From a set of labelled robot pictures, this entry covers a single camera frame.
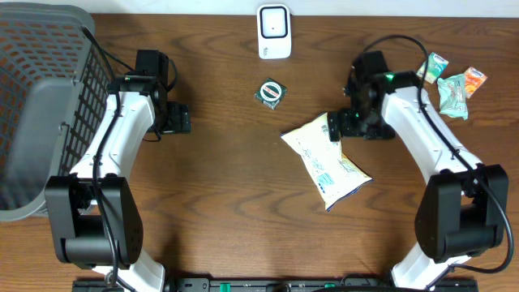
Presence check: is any yellow snack bag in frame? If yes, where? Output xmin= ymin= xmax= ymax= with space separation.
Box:
xmin=281 ymin=113 xmax=372 ymax=211

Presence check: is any round green label snack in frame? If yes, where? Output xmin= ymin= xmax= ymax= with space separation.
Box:
xmin=255 ymin=78 xmax=288 ymax=110

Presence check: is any green tissue pack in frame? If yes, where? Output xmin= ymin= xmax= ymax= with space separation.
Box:
xmin=417 ymin=52 xmax=449 ymax=84

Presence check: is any teal snack pouch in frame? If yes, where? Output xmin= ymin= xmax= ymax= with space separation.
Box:
xmin=437 ymin=74 xmax=469 ymax=120

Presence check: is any orange tissue pack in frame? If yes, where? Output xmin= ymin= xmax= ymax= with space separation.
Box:
xmin=464 ymin=67 xmax=487 ymax=99

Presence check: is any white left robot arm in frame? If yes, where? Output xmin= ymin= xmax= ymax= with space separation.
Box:
xmin=45 ymin=75 xmax=191 ymax=291

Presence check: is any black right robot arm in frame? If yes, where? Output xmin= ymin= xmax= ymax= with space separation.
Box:
xmin=328 ymin=70 xmax=513 ymax=290

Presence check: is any white barcode scanner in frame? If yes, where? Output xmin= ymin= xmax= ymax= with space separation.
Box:
xmin=256 ymin=4 xmax=292 ymax=59

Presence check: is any grey plastic mesh basket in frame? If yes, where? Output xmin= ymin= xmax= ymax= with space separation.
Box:
xmin=1 ymin=2 xmax=110 ymax=221

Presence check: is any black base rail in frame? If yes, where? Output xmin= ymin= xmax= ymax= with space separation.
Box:
xmin=71 ymin=277 xmax=479 ymax=292

